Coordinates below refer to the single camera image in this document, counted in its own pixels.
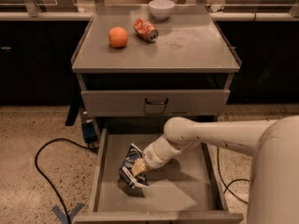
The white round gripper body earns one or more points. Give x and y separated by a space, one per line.
154 158

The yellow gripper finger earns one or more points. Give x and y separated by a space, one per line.
139 167

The blue chip bag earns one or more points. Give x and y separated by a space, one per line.
125 172

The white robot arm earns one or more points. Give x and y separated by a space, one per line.
272 144

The open grey middle drawer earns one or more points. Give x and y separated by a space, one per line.
185 191

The grey top drawer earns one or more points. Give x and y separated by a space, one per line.
132 103

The grey drawer cabinet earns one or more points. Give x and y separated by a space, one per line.
190 53

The long white counter ledge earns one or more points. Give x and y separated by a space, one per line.
86 16

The blue power box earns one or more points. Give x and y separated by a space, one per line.
88 131

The blue tape cross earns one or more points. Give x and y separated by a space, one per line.
67 218

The orange fruit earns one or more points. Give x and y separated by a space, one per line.
118 37

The crushed red soda can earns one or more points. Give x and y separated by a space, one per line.
146 30

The white bowl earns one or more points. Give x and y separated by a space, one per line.
161 9

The dark base cabinets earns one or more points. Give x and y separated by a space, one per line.
35 61

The black drawer handle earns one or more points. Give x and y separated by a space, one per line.
149 102

